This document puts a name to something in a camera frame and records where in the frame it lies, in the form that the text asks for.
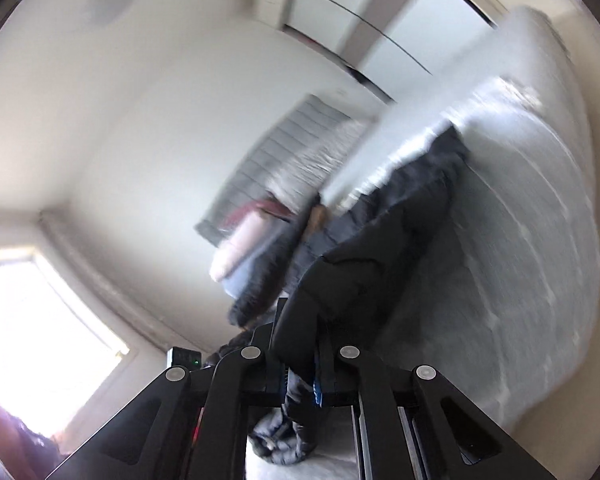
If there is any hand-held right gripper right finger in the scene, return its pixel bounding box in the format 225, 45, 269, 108
312, 330, 558, 480

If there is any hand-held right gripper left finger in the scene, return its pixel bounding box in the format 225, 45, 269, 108
45, 297, 291, 480

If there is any black puffer jacket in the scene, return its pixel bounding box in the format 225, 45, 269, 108
247, 125, 471, 468

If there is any dark quilted coat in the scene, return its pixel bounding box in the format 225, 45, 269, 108
227, 195, 321, 328

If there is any light blue pillow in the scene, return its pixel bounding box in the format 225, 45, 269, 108
220, 255, 261, 298

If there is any pale pink pillow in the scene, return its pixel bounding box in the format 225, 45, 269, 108
209, 210, 276, 281

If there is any bright window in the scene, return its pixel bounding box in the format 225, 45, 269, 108
0, 247, 131, 436

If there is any dusty red cloth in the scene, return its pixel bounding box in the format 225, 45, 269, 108
225, 199, 291, 226

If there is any dark red cloth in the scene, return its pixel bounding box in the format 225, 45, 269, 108
0, 385, 58, 480

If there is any bed with grey sheet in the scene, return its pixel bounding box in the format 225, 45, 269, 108
245, 5, 600, 480

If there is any grey padded headboard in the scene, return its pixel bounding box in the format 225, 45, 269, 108
195, 94, 353, 248

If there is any beige pillow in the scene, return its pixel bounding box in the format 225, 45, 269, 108
270, 119, 376, 211

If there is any white and grey wardrobe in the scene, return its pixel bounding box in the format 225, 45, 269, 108
257, 0, 506, 106

